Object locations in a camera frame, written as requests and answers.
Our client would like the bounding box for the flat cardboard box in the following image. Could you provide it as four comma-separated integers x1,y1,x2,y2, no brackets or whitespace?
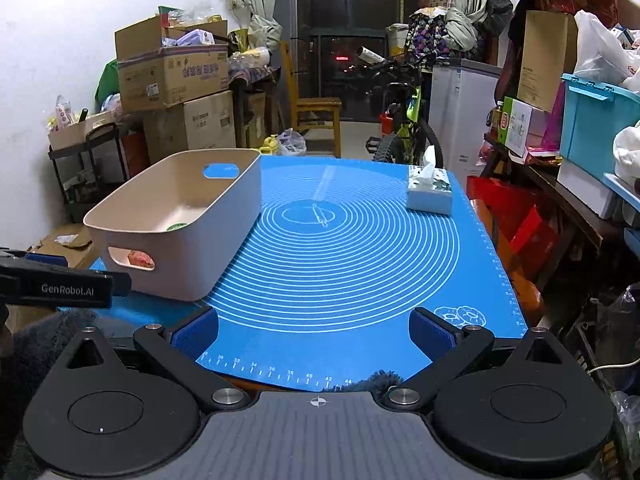
29,224,97,272

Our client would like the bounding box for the green and white carton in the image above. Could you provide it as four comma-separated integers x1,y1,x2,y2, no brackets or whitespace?
499,95,534,159

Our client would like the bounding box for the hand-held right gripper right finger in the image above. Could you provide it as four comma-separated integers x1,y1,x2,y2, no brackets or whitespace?
385,306,562,411

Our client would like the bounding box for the white plastic bag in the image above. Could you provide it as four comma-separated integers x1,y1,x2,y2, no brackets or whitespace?
573,9,640,92

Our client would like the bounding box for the floral cloth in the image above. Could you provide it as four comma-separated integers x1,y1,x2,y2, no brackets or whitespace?
404,7,451,62

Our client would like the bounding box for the green and black bicycle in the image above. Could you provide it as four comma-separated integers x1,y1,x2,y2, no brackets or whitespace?
365,50,446,169

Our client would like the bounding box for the orange drink bottle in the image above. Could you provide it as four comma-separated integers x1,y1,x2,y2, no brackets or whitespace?
489,100,505,139

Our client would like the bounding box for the white chest freezer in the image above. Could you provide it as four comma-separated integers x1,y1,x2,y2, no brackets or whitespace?
428,57,504,182

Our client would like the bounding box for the tall brown cardboard box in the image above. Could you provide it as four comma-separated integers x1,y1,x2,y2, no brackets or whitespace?
516,9,579,114

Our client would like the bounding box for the printed tissue pack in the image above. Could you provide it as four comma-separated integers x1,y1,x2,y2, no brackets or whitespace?
405,146,454,215

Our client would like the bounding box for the blue silicone baking mat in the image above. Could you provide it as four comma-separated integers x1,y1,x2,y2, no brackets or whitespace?
92,154,530,394

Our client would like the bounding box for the red gift box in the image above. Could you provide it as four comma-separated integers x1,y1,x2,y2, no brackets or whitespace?
466,175,558,283

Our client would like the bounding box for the beige plastic storage bin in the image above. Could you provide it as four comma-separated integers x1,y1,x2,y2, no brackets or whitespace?
83,148,263,303

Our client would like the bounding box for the open printed cardboard box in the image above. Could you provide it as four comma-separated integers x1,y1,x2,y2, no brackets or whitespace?
114,14,231,113

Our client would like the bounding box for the grey-green cloth bundle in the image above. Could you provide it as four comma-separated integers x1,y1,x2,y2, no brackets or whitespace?
444,6,479,52

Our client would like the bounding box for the clear plastic bag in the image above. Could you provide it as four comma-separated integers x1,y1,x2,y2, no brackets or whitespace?
276,128,308,157

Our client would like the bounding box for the black metal rack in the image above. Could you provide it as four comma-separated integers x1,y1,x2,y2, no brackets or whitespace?
48,124,132,223

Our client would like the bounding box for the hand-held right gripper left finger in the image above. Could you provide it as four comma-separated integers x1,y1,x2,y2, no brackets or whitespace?
65,305,251,411

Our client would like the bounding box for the blue plastic storage crate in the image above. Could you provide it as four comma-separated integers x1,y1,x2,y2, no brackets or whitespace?
559,73,640,182

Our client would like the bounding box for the rolled paper tube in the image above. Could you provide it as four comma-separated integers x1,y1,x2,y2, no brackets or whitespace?
355,45,387,67

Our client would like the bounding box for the wooden chair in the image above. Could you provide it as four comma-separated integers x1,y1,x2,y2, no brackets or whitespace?
281,41,344,159

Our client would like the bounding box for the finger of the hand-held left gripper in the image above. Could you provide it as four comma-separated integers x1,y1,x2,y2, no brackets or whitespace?
102,271,133,297
22,253,69,268

